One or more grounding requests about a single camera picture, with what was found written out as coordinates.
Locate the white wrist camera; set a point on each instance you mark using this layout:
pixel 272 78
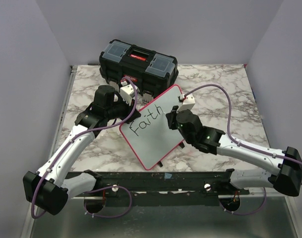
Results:
pixel 127 91
pixel 187 102

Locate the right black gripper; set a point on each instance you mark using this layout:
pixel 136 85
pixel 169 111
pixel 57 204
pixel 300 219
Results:
pixel 171 117

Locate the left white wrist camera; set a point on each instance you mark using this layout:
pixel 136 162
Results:
pixel 127 91

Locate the aluminium frame rail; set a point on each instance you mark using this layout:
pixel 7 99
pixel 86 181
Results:
pixel 29 221

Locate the pink framed whiteboard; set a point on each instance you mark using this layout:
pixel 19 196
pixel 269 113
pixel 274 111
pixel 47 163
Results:
pixel 149 136

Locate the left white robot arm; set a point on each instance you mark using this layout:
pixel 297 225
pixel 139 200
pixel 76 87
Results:
pixel 48 188

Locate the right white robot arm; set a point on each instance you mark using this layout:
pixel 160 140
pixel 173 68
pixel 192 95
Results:
pixel 275 168

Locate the blue tape piece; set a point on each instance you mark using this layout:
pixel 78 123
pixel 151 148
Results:
pixel 167 175

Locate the black plastic toolbox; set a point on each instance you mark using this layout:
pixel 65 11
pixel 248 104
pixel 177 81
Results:
pixel 150 71

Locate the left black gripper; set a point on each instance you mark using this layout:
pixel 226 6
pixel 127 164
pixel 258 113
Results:
pixel 129 108

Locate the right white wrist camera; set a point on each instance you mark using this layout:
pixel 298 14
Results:
pixel 187 102

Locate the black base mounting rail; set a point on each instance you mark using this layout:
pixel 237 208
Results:
pixel 151 189

